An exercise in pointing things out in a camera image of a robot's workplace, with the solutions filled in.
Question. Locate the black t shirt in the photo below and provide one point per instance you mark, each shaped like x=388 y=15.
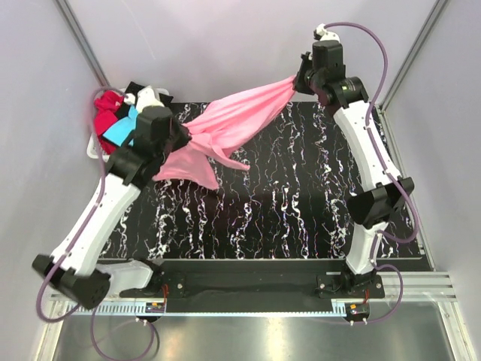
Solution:
x=134 y=88

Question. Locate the aluminium frame rail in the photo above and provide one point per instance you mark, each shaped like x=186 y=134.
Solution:
x=410 y=285

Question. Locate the red t shirt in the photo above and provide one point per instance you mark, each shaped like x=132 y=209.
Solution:
x=110 y=107

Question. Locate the pink t shirt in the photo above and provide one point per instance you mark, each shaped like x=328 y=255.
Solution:
x=225 y=125

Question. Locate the right control board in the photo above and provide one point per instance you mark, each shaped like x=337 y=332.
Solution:
x=359 y=308

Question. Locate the white slotted cable duct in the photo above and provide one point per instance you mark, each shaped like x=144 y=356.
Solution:
x=132 y=307

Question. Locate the cyan t shirt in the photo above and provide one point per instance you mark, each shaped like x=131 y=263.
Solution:
x=121 y=129

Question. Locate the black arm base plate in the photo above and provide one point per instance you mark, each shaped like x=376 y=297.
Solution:
x=245 y=303

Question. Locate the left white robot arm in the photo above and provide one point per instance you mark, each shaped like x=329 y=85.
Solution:
x=72 y=268

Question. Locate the left control board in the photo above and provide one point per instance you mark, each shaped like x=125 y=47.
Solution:
x=155 y=307

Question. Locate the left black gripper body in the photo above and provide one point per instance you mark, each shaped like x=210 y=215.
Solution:
x=179 y=139

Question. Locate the white plastic basket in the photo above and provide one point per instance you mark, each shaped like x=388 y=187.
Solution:
x=91 y=150

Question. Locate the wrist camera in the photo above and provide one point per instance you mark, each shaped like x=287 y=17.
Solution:
x=321 y=33
x=146 y=97

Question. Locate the control board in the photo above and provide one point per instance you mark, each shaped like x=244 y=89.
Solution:
x=155 y=307
x=359 y=308

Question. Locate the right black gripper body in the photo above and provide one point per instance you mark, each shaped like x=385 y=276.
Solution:
x=307 y=80

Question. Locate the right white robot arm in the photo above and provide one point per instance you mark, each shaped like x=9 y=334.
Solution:
x=383 y=188

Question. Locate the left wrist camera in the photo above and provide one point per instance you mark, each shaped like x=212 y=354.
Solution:
x=146 y=97

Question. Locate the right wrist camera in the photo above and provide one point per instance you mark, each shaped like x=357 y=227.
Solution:
x=321 y=33

